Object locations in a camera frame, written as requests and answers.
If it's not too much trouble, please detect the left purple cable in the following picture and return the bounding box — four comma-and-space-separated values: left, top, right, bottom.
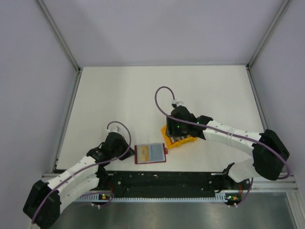
30, 121, 132, 225

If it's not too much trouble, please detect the yellow plastic card bin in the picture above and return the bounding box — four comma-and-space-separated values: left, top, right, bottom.
161, 125, 198, 149

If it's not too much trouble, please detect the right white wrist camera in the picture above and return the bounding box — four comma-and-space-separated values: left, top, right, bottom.
172, 99, 183, 108

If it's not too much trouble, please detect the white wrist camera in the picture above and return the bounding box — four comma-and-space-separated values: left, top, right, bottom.
106, 126, 121, 134
172, 99, 183, 108

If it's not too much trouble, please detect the gold credit card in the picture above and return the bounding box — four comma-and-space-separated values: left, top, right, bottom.
138, 146, 150, 162

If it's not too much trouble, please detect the white slotted cable duct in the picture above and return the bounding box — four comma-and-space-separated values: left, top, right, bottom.
76, 193, 240, 203

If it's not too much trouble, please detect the purple cable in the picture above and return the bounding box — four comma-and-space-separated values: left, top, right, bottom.
154, 86, 293, 208
30, 121, 132, 225

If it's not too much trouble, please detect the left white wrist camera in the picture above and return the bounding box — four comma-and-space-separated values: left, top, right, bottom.
106, 126, 121, 134

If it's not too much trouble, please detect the red leather card holder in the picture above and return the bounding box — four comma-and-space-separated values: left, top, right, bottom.
134, 143, 168, 165

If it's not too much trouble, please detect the stack of cards in bin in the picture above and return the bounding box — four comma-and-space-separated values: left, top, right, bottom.
170, 136, 191, 144

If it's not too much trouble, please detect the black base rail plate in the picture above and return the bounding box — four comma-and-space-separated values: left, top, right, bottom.
92, 169, 250, 198

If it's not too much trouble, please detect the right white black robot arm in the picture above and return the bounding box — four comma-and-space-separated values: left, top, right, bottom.
166, 105, 290, 189

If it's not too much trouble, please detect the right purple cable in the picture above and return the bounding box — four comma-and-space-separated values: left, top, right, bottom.
154, 86, 293, 208

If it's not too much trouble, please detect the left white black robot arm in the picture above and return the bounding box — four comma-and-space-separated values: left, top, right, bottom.
23, 132, 134, 229

